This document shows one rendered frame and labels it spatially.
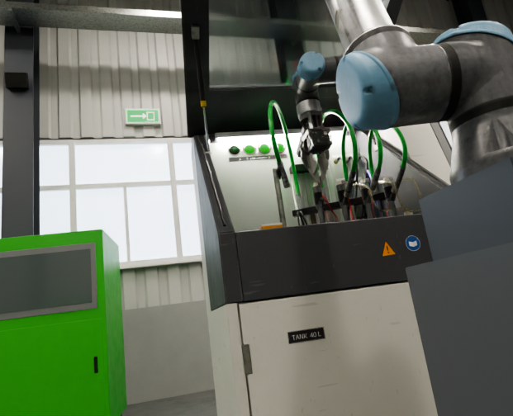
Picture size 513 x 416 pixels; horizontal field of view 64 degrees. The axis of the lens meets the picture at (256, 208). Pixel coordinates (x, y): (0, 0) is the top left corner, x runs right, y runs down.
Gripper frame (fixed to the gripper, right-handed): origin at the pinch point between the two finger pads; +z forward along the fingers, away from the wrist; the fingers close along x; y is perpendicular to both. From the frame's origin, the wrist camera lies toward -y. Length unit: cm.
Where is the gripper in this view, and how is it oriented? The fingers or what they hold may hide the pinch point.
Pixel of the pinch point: (319, 179)
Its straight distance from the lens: 128.8
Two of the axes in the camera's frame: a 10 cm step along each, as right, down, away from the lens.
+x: 9.8, -0.9, 1.9
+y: 1.6, -2.7, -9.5
